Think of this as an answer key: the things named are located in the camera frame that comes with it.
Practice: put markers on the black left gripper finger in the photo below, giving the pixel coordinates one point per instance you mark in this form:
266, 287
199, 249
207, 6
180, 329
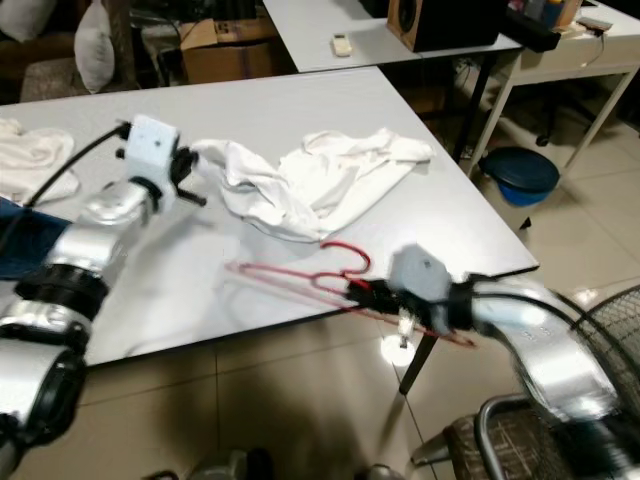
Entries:
195, 198

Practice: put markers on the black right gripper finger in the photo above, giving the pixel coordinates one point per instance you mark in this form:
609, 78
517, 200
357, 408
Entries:
361, 304
358, 288

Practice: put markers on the red hanger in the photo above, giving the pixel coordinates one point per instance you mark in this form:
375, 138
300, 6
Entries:
363, 256

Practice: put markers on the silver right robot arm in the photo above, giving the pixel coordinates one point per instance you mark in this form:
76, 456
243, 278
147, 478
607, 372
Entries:
540, 340

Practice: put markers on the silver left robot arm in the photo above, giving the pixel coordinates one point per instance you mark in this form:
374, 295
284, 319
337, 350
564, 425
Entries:
50, 370

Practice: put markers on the crumpled white t-shirt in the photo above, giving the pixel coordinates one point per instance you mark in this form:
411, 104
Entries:
310, 190

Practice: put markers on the open cardboard box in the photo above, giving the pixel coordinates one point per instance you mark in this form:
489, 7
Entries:
225, 62

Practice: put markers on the grey pillow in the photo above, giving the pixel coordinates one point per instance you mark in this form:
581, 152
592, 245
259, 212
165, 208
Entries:
95, 50
25, 18

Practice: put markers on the cream white garment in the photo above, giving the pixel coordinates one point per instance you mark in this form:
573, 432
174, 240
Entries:
35, 155

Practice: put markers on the brown sofa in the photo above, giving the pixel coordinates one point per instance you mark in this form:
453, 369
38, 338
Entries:
50, 80

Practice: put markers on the robot right leg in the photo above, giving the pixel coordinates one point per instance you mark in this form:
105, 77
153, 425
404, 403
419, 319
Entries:
378, 473

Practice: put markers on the blue jeans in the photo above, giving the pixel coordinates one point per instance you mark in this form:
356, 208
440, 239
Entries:
25, 240

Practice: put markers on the blue round bin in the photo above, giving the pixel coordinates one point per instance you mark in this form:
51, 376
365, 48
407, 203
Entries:
520, 180

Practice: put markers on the white remote control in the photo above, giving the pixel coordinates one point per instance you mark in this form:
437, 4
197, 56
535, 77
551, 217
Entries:
342, 45

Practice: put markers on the wooden speaker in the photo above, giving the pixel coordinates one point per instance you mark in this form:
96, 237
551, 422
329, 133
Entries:
445, 25

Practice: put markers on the black oblong device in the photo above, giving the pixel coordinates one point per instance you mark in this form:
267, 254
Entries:
530, 32

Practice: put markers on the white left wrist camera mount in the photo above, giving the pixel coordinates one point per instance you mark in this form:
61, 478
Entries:
153, 150

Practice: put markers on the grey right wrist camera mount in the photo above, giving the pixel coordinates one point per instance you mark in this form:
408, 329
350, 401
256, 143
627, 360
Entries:
420, 280

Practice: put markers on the wicker chair with metal frame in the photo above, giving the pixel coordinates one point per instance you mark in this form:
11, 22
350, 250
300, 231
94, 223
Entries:
510, 445

